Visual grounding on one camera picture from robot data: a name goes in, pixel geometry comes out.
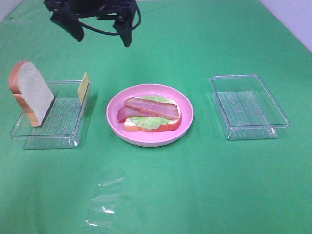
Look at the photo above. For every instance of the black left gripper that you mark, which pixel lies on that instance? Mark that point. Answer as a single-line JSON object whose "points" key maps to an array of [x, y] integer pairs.
{"points": [[65, 13]]}

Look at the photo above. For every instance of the toy bacon strip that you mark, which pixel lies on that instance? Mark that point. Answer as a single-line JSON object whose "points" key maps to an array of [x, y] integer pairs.
{"points": [[126, 112], [158, 109]]}

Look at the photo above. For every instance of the toy bread slice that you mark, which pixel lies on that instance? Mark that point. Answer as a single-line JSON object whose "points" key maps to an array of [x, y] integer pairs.
{"points": [[170, 126], [30, 91]]}

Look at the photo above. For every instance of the green toy lettuce leaf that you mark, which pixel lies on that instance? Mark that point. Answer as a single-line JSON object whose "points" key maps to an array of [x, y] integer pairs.
{"points": [[146, 123]]}

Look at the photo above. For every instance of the yellow toy cheese slice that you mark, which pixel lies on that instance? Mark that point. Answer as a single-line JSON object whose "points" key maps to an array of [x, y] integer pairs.
{"points": [[83, 87]]}

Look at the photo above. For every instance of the clear left plastic tray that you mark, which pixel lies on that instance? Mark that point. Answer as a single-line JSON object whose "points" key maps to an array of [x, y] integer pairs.
{"points": [[65, 124]]}

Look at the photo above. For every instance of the clear plastic tray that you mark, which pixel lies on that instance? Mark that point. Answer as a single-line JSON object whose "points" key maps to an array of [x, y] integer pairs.
{"points": [[246, 108], [65, 124]]}

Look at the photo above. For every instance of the pink round plate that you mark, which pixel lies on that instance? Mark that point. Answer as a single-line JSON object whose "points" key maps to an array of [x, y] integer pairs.
{"points": [[144, 138]]}

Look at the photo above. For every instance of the clear right plastic tray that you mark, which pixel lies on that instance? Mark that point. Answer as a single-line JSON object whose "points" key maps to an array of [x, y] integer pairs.
{"points": [[246, 108]]}

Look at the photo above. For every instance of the clear plastic film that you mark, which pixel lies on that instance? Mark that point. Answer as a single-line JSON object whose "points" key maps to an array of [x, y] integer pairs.
{"points": [[102, 205]]}

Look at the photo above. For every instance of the green tablecloth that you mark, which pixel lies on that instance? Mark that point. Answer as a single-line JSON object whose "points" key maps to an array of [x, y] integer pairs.
{"points": [[202, 183]]}

